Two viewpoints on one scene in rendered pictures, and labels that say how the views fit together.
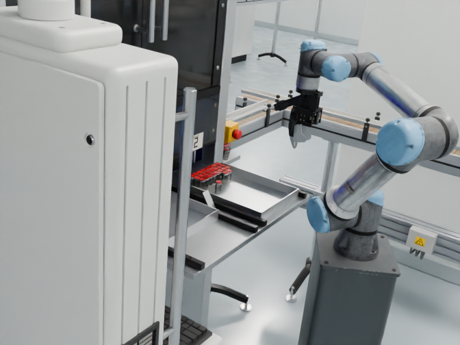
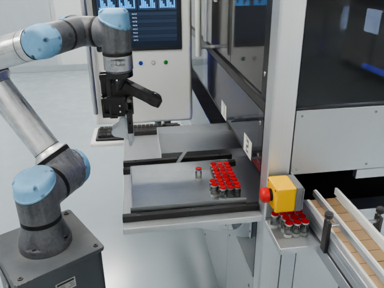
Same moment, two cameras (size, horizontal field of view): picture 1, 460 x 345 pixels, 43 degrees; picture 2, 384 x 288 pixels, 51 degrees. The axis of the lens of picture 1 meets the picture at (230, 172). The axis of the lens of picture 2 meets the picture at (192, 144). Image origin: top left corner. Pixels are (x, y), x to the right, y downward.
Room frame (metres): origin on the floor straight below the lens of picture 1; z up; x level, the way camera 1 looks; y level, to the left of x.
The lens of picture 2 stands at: (2.78, -0.74, 1.55)
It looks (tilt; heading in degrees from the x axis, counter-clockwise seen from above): 24 degrees down; 140
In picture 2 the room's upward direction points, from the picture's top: 1 degrees counter-clockwise
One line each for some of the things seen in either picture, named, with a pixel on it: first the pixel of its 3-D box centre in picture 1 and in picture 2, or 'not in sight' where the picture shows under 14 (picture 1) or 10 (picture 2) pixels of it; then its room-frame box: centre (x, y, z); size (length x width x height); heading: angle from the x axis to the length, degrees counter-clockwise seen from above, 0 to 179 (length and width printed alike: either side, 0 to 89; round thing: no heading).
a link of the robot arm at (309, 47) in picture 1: (311, 58); (114, 31); (1.87, -0.22, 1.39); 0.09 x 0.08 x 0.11; 30
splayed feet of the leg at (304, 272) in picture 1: (311, 270); not in sight; (2.74, -0.49, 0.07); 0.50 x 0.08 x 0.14; 148
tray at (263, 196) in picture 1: (239, 189); (184, 185); (1.90, -0.04, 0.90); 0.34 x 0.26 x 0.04; 58
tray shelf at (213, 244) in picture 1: (200, 208); (190, 167); (1.78, 0.09, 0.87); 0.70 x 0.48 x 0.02; 148
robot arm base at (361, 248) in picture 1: (358, 236); (43, 228); (1.75, -0.45, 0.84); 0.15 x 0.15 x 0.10
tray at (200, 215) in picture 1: (151, 211); (201, 140); (1.67, 0.24, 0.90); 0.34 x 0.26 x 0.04; 58
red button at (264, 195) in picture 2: (236, 134); (267, 195); (2.21, -0.01, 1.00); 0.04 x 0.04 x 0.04; 58
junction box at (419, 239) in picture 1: (421, 239); not in sight; (2.41, -0.91, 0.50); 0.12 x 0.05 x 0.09; 58
